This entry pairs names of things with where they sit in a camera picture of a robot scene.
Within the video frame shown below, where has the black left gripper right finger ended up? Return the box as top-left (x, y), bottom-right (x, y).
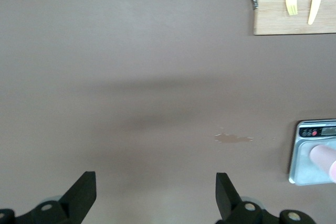
top-left (215, 172), bottom-right (265, 224)

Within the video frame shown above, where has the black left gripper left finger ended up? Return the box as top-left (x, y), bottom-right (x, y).
top-left (15, 170), bottom-right (97, 224)

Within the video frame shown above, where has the pink plastic cup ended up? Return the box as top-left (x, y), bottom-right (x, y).
top-left (309, 144), bottom-right (336, 184)

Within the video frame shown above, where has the silver digital kitchen scale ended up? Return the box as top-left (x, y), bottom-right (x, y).
top-left (288, 119), bottom-right (336, 186)

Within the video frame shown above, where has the brown table cover sheet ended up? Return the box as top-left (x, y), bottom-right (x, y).
top-left (0, 0), bottom-right (336, 224)

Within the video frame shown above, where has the wooden cutting board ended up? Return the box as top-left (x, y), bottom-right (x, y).
top-left (249, 0), bottom-right (336, 36)

